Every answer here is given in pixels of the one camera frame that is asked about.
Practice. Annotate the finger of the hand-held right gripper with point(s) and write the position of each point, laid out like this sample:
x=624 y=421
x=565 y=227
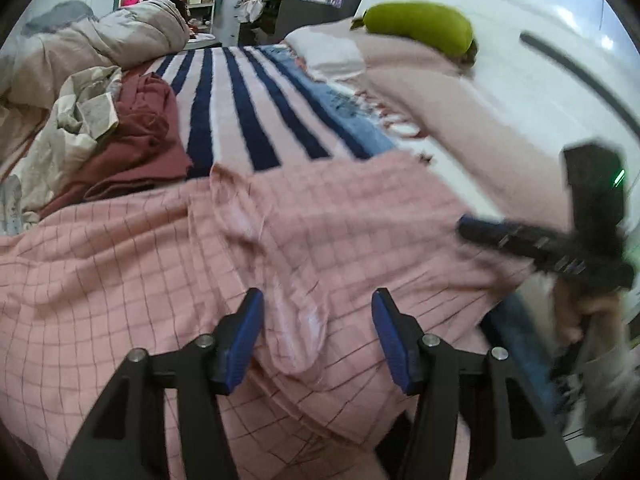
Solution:
x=520 y=242
x=480 y=223

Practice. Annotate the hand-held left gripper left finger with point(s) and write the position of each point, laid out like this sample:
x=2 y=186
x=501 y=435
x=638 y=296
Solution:
x=242 y=340

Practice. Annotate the dark desk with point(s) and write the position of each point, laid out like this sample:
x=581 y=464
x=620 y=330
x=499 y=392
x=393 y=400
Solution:
x=310 y=15

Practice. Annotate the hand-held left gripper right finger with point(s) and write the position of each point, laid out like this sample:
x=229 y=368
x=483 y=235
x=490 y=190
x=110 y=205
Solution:
x=392 y=340

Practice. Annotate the person's right hand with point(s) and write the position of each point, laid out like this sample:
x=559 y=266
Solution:
x=600 y=310

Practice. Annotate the pink checked shirt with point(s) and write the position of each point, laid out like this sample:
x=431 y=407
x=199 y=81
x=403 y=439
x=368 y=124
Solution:
x=150 y=260

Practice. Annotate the white headboard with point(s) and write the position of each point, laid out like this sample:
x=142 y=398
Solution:
x=525 y=60

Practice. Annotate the small white shelf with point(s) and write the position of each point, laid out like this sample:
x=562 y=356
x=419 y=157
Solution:
x=200 y=10

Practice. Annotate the long pink pillow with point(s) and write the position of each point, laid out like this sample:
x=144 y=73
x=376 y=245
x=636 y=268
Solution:
x=475 y=135

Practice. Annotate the white folded cloth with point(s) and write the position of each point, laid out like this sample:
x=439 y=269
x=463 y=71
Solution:
x=325 y=52

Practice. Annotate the grey and pink quilt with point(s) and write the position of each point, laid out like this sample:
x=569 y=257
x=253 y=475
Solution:
x=100 y=35

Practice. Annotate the green plush pillow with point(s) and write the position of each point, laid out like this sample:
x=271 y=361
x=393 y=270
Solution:
x=420 y=25

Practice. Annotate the dark red garment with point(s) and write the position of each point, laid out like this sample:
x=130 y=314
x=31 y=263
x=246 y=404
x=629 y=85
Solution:
x=145 y=135

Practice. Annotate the beige patterned cloth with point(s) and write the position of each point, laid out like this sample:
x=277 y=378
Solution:
x=80 y=115

